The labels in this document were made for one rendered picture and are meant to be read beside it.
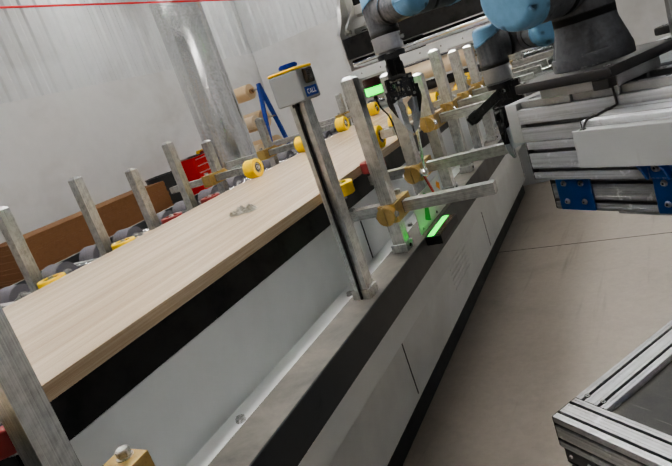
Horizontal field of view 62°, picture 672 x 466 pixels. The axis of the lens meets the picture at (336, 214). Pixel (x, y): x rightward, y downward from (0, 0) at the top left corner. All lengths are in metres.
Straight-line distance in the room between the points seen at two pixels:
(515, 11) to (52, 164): 8.56
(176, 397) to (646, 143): 0.90
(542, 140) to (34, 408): 1.05
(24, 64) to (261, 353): 8.59
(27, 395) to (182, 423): 0.47
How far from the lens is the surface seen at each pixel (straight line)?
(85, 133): 9.69
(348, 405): 1.18
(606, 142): 1.05
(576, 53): 1.19
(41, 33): 9.94
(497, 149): 1.63
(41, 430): 0.69
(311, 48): 12.19
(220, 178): 2.52
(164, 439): 1.08
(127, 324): 1.02
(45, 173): 9.20
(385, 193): 1.43
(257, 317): 1.26
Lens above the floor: 1.16
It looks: 12 degrees down
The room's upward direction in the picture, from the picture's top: 19 degrees counter-clockwise
